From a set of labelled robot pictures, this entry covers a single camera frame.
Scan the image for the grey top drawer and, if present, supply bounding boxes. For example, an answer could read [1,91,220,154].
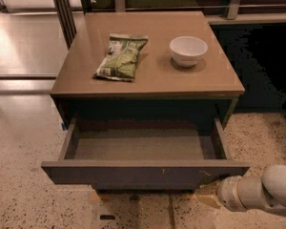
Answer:
[41,118,249,191]

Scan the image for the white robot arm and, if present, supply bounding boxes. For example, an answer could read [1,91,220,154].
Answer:
[195,165,286,217]

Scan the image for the black floor tape marker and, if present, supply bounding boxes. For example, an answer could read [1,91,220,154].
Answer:
[100,215,115,220]

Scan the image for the white ceramic bowl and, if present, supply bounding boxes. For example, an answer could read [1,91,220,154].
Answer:
[170,36,208,68]

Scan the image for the green chip bag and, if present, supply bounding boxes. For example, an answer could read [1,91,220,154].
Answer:
[93,33,148,82]

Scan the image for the metal railing frame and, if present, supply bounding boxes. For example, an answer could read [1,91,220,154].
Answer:
[53,0,286,44]

